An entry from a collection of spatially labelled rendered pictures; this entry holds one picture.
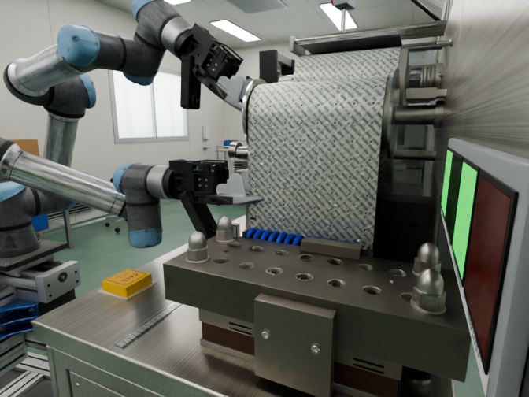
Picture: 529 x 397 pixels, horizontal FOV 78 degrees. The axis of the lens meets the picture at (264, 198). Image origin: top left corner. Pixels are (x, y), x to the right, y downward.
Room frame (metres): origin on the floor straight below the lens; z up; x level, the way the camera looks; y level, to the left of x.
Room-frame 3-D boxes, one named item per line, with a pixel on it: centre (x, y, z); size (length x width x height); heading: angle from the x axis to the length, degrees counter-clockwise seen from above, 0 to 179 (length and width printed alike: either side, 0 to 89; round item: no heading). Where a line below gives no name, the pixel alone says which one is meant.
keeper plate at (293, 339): (0.36, -0.04, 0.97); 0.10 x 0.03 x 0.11; 65
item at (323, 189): (0.57, -0.08, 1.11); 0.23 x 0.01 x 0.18; 65
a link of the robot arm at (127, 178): (0.74, 0.28, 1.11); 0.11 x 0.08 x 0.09; 65
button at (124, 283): (0.63, 0.29, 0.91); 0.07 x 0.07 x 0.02; 65
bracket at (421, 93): (0.55, -0.26, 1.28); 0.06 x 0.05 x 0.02; 65
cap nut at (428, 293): (0.34, -0.19, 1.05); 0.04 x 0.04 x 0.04
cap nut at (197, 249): (0.47, 0.10, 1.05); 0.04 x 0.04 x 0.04
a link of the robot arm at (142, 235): (0.76, 0.29, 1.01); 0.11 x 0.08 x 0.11; 22
